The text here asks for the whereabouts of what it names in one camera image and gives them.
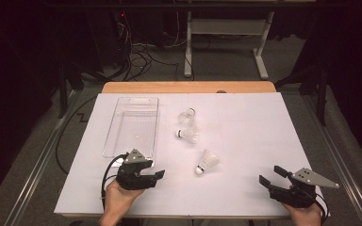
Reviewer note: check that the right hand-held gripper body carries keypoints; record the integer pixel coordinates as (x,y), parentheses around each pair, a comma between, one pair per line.
(295,196)

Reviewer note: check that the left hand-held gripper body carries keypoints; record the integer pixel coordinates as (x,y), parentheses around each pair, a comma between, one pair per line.
(130,180)

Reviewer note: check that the clear plastic bin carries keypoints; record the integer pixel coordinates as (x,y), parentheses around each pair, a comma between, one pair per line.
(132,125)

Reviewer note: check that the white shuttlecock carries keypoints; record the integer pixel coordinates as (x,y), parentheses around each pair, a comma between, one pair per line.
(187,118)
(190,135)
(208,160)

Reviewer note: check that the person's right hand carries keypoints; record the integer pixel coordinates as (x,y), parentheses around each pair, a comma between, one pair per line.
(304,217)

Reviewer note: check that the person's left hand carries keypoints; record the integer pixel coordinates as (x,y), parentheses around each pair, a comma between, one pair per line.
(116,201)

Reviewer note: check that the wooden table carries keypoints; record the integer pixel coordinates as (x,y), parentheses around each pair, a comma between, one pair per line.
(169,87)

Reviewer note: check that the black metal stand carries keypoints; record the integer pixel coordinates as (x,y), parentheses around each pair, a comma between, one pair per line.
(322,100)
(63,94)

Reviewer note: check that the dark curtain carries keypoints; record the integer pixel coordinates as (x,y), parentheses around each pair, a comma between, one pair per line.
(358,78)
(12,78)

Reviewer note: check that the black equipment box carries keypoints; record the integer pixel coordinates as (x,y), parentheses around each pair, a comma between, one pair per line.
(106,37)

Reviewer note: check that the aluminium floor rail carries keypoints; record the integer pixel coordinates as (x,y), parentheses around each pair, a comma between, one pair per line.
(37,175)
(342,175)

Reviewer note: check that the white metal stand frame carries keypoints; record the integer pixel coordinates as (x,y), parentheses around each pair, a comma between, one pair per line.
(229,26)

